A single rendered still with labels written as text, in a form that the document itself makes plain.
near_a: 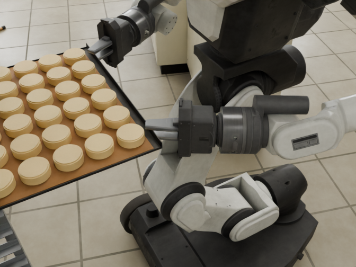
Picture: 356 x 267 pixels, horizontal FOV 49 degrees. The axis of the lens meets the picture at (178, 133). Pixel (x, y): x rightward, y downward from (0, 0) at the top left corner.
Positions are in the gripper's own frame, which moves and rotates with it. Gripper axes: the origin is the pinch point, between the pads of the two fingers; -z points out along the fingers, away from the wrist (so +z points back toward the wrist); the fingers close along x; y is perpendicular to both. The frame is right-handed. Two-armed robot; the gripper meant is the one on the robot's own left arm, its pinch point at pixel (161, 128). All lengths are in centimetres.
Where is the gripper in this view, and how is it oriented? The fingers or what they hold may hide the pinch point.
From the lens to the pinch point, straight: 73.1
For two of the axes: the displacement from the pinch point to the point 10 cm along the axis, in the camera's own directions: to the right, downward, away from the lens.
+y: -0.2, 6.8, -7.4
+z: 10.0, 0.2, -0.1
